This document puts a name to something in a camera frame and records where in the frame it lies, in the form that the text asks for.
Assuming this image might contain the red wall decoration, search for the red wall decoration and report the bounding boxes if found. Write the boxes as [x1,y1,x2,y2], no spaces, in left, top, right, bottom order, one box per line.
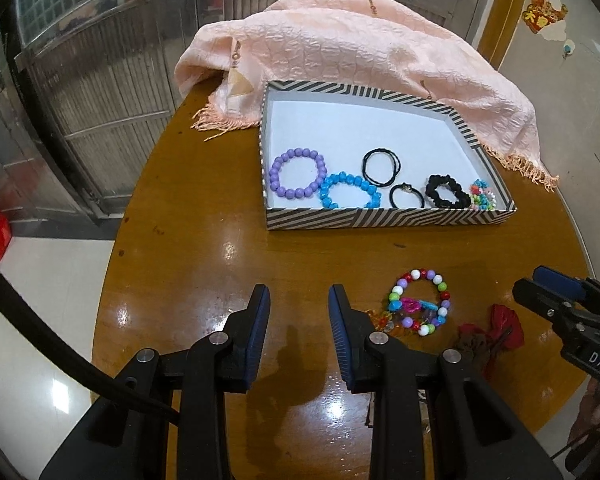
[520,0,568,41]

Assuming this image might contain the red scrunchie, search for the red scrunchie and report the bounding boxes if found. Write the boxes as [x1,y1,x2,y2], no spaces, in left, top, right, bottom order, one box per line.
[455,304,525,378]

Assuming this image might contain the black scrunchie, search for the black scrunchie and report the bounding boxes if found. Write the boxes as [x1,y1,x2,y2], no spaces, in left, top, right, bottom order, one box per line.
[425,174,471,207]

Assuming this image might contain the colourful flower bracelet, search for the colourful flower bracelet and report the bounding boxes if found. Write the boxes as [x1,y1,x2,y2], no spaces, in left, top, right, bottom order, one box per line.
[469,179,498,211]

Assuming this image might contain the purple bead bracelet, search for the purple bead bracelet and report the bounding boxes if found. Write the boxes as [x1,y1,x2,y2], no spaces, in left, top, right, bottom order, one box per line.
[268,147,327,198]

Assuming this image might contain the wooden door frame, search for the wooden door frame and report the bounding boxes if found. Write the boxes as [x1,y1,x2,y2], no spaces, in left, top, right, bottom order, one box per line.
[475,0,531,68]

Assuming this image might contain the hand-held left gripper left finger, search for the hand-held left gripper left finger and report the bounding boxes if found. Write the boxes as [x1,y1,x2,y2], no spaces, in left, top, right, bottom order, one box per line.
[40,284,272,480]

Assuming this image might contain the black hair tie with charm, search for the black hair tie with charm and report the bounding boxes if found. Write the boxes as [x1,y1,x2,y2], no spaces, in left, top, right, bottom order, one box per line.
[390,183,427,208]

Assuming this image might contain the striped cardboard box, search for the striped cardboard box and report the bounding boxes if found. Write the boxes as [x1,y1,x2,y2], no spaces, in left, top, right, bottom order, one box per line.
[258,80,517,231]

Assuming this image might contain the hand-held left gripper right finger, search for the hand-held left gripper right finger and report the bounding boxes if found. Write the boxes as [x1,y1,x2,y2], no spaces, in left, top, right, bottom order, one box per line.
[328,284,563,480]

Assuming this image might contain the blue bead bracelet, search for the blue bead bracelet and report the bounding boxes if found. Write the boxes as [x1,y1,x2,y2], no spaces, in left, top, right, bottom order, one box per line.
[319,172,382,209]

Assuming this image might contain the thin black cable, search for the thin black cable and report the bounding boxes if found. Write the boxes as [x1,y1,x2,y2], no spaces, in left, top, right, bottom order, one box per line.
[555,420,600,461]

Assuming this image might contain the pink and blue link bracelet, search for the pink and blue link bracelet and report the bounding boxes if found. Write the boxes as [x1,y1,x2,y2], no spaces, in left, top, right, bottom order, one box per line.
[400,297,441,316]

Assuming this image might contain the orange transparent bead bracelet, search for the orange transparent bead bracelet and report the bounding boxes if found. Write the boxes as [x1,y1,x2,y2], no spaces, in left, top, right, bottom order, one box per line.
[367,309,406,338]

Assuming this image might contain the person's right hand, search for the person's right hand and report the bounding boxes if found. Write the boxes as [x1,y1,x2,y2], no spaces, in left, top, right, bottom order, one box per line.
[567,377,600,463]

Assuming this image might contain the brown hair tie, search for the brown hair tie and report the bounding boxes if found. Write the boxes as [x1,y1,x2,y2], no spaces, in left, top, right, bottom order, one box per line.
[452,332,491,361]

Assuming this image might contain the thick black cable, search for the thick black cable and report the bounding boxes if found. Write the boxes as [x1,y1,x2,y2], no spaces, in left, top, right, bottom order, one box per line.
[0,255,181,423]

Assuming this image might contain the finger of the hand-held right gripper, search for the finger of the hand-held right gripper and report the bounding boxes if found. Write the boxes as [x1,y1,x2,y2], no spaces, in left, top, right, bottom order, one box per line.
[532,266,588,301]
[511,280,581,333]

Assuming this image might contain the multicolour bead bracelet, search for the multicolour bead bracelet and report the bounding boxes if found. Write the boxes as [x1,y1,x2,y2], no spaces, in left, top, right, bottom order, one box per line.
[387,269,452,337]

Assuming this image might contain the thin black hair ties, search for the thin black hair ties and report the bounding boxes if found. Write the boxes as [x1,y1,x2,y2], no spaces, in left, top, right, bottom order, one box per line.
[362,147,402,184]

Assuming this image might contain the pink fringed cloth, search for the pink fringed cloth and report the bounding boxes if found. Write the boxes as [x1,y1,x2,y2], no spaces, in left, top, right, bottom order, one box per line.
[174,0,561,192]

